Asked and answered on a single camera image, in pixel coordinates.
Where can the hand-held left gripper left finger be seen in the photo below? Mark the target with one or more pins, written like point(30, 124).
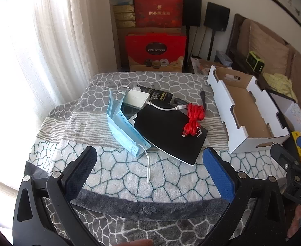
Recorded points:
point(81, 174)

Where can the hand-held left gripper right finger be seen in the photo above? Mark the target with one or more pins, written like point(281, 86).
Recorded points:
point(217, 174)

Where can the blue face mask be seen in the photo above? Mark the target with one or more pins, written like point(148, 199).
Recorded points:
point(119, 125)

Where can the black booklet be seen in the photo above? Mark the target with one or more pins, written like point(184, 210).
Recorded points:
point(166, 133)

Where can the white cardboard tray box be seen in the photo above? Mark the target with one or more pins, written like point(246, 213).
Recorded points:
point(245, 100)

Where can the white USB hub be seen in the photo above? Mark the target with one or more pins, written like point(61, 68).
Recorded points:
point(137, 97)

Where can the person's right hand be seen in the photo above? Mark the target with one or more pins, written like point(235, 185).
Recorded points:
point(295, 223)

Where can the person's left hand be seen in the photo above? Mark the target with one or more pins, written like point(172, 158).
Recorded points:
point(137, 243)

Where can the yellow instruction leaflet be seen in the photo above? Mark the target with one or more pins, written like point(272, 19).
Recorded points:
point(294, 134)

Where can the black box white inside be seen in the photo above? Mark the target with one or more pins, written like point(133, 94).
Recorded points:
point(294, 110)

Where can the yellow checked cloth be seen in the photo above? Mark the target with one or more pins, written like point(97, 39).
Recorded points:
point(281, 84)

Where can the black foil packet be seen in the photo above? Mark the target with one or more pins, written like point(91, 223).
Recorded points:
point(160, 96)

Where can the green clock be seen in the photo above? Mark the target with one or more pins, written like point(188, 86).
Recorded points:
point(254, 61)

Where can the tan cushion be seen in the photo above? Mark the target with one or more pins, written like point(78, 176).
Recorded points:
point(268, 46)

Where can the open brown cardboard box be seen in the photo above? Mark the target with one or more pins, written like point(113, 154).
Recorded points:
point(204, 62)

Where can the grey blue box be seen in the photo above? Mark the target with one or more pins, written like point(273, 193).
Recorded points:
point(223, 57)

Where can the black speaker stand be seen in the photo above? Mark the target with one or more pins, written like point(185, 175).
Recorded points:
point(188, 46)
point(211, 46)

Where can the white sheer curtain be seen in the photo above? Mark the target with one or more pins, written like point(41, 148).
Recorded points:
point(63, 30)

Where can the red gift box oval label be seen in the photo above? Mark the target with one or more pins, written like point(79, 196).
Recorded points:
point(155, 41)

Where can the black speaker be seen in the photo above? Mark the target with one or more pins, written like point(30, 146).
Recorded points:
point(191, 10)
point(217, 16)

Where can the gold box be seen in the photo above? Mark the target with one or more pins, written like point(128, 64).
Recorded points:
point(124, 16)
point(123, 8)
point(126, 24)

